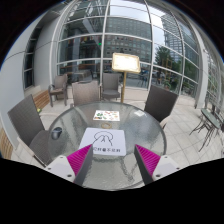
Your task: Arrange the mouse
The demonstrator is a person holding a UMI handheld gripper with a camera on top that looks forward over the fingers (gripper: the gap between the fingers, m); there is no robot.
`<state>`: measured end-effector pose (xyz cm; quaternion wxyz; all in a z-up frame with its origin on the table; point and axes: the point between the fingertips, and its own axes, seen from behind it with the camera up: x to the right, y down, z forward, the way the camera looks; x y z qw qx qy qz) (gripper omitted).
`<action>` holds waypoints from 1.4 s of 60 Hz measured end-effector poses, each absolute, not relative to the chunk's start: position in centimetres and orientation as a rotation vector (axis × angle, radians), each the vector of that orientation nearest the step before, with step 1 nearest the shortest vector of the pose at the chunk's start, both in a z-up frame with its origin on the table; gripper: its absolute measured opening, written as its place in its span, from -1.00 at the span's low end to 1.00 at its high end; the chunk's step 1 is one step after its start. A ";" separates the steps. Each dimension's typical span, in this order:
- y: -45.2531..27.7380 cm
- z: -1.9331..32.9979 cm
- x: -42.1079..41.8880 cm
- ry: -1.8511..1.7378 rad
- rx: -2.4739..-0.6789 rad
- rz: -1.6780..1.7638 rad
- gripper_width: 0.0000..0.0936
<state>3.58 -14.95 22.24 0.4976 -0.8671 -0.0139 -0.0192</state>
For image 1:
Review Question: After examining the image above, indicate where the far grey wicker chair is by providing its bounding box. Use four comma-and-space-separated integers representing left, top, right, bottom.
70, 81, 100, 107

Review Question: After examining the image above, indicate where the green folding side table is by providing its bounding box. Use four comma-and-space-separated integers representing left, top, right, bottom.
191, 108, 223, 150

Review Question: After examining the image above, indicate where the colourful menu card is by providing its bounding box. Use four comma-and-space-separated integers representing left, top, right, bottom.
93, 110, 120, 121

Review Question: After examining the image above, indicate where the left grey wicker chair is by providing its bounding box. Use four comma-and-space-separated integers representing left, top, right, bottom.
8, 95, 52, 165

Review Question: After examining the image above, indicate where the background centre wicker armchair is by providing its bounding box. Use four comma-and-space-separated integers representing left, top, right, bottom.
102, 73, 120, 100

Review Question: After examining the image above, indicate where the grey wicker chair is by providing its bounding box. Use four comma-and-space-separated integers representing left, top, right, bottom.
144, 85, 178, 128
70, 81, 100, 107
8, 95, 52, 165

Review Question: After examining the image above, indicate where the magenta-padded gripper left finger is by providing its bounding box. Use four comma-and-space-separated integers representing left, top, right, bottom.
45, 145, 93, 186

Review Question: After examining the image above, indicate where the right grey wicker chair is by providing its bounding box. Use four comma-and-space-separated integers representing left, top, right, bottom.
144, 85, 178, 128

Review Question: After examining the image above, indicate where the wooden bench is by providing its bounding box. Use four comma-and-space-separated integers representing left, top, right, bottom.
33, 90, 50, 109

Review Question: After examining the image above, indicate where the menu board on stand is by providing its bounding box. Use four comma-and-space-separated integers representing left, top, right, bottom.
112, 53, 141, 101

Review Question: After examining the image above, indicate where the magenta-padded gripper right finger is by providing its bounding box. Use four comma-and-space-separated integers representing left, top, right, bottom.
134, 145, 180, 185

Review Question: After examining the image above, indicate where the background wicker armchair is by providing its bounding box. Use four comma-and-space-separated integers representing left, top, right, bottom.
102, 73, 120, 100
48, 74, 68, 105

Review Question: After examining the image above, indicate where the round glass table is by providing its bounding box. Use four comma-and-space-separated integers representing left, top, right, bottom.
48, 102, 167, 190

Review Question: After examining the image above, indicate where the background left wicker armchair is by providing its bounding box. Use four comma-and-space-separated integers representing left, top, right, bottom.
48, 74, 68, 105

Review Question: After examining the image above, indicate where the white mouse outline paper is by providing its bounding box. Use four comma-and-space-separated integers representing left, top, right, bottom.
79, 128, 127, 156

